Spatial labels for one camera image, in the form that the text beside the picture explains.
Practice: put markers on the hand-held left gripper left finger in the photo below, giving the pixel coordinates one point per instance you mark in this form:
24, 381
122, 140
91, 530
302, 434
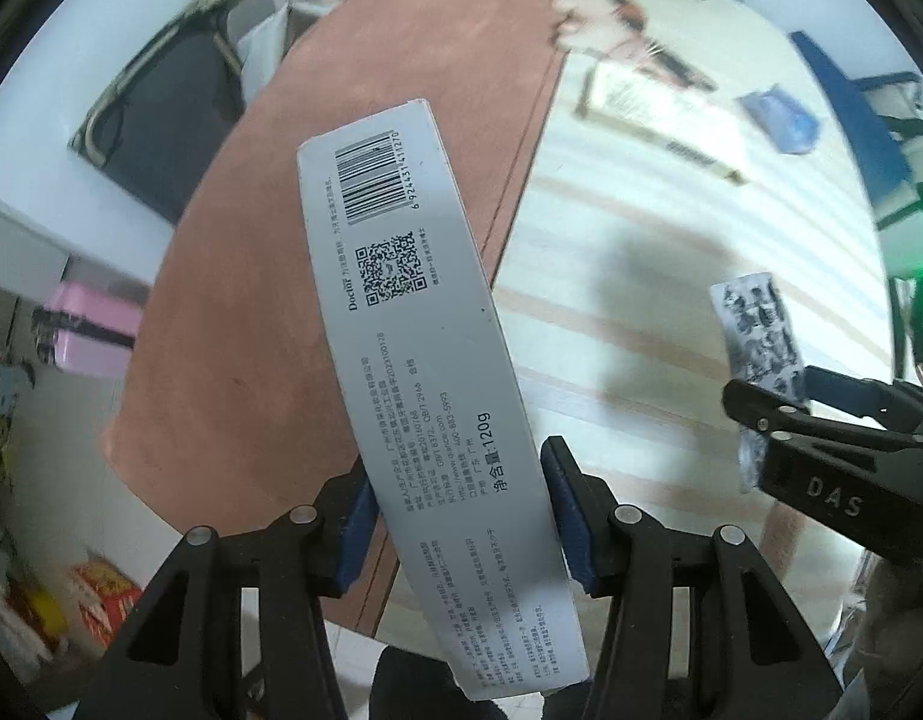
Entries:
356, 532

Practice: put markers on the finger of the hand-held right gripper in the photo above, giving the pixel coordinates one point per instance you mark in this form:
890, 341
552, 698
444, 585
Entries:
813, 427
843, 390

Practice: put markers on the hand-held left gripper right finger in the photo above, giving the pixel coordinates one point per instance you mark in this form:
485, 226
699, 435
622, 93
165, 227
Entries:
570, 517

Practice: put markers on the silver blister pack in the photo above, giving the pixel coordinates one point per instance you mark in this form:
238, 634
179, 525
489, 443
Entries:
761, 337

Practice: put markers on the long white toothpaste box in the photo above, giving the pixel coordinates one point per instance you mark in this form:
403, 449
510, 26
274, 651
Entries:
424, 352

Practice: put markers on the person's right forearm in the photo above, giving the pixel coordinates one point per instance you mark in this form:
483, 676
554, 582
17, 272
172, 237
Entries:
900, 615

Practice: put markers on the person's dark pants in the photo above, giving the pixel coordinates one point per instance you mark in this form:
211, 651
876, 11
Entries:
386, 682

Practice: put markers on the striped beige tablecloth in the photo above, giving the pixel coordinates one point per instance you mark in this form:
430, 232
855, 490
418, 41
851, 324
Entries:
641, 255

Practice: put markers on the red snack bag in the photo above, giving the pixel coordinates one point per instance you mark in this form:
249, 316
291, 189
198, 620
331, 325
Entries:
105, 604

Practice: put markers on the blue face mask packet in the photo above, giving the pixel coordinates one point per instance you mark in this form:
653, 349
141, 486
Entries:
780, 120

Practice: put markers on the beige medicine box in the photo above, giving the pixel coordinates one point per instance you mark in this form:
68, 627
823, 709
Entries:
656, 116

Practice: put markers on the pink suitcase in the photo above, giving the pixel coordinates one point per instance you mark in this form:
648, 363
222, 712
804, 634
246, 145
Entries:
86, 330

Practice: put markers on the pink tablecloth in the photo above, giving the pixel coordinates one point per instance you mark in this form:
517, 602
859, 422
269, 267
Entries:
371, 90

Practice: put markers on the white cloth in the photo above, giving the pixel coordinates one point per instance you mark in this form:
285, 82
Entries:
281, 45

